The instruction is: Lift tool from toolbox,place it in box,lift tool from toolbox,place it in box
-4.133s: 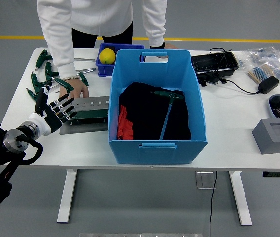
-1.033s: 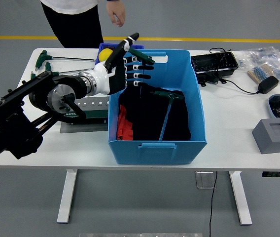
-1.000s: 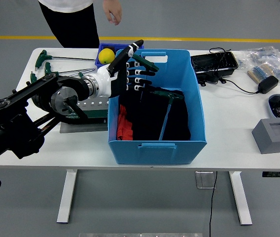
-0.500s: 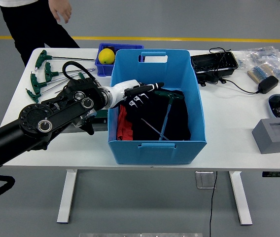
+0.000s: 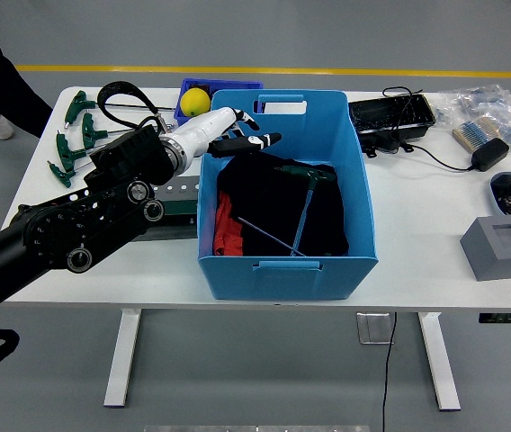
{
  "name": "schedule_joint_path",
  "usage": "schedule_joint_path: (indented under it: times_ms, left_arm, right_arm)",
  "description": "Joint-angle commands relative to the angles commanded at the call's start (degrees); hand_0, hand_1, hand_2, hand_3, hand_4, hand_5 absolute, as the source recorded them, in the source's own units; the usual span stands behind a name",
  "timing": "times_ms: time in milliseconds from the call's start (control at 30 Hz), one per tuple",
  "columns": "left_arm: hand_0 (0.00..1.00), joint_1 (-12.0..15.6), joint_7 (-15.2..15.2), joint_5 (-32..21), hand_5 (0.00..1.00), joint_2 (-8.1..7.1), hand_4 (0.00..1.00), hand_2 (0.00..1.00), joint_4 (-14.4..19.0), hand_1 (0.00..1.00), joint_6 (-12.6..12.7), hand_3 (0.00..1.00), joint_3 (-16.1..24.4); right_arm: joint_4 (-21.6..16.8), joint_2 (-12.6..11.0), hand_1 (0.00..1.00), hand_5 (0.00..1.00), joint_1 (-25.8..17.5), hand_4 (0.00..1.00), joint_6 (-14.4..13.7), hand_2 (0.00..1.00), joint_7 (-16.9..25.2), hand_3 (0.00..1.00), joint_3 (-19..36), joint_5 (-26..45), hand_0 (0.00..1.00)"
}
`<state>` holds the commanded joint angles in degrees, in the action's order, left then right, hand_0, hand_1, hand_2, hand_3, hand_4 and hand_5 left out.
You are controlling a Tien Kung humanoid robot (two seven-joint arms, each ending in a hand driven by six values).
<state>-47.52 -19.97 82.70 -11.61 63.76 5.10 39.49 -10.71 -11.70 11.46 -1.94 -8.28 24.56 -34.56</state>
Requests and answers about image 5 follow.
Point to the grey hollow cube block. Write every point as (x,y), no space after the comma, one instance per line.
(503,261)

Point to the black power adapter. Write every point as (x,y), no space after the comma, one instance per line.
(489,155)

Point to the shiny black plastic tray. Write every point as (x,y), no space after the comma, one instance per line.
(390,112)

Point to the yellow lemon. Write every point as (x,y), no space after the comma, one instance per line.
(195,102)

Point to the black table control panel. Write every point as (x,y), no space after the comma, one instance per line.
(507,318)

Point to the red cloth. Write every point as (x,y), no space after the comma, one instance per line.
(228,229)

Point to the clear plastic parts bags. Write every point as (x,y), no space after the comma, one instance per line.
(485,101)

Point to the black cloth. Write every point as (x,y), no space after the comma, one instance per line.
(264,193)

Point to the small blue parts bin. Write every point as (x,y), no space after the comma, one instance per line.
(237,85)

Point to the white table leg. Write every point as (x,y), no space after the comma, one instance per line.
(437,360)
(122,360)

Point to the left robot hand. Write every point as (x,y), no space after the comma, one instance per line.
(201,128)

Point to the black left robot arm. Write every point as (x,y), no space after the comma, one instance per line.
(57,229)

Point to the taped resistor strip bundle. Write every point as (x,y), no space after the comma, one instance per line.
(476,132)

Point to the metal floor socket plate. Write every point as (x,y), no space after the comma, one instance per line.
(372,328)

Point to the large blue storage box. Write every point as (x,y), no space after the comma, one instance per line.
(291,279)

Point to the green SATA tool holder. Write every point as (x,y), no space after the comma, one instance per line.
(181,207)

